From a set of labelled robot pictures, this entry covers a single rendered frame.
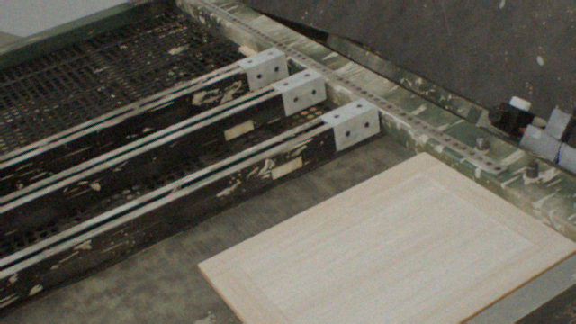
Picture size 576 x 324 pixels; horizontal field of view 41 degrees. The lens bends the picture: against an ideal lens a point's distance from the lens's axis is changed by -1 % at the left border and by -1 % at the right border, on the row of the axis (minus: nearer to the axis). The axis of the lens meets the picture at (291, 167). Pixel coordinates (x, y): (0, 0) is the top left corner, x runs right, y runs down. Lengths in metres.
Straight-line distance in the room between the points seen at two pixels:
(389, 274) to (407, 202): 0.21
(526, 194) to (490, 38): 1.38
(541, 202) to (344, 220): 0.38
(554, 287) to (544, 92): 1.39
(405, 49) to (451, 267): 1.80
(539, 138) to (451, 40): 1.29
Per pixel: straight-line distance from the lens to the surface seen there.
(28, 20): 5.21
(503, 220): 1.53
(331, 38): 3.20
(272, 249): 1.51
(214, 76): 2.09
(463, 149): 1.67
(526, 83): 2.72
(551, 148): 1.72
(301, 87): 1.96
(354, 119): 1.78
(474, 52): 2.89
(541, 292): 1.35
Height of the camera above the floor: 2.16
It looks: 38 degrees down
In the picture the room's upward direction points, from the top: 80 degrees counter-clockwise
